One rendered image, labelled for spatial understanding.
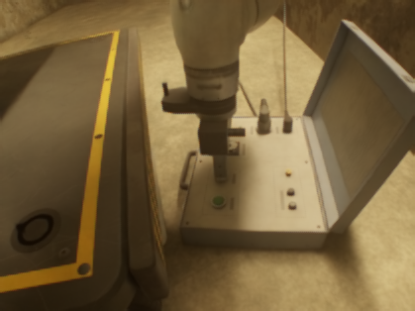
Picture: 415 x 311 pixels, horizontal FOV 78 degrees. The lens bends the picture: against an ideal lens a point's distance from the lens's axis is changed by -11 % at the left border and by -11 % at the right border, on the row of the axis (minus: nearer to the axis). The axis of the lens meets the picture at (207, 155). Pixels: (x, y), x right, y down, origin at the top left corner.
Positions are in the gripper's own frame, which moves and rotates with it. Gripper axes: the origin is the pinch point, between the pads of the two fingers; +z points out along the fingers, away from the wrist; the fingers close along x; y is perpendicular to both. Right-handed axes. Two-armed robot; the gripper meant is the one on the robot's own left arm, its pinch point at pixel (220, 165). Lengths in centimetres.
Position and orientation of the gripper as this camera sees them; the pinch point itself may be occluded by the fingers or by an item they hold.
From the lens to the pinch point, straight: 58.6
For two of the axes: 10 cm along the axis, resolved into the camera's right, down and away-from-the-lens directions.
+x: 1.2, -6.4, 7.6
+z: 1.0, 7.7, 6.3
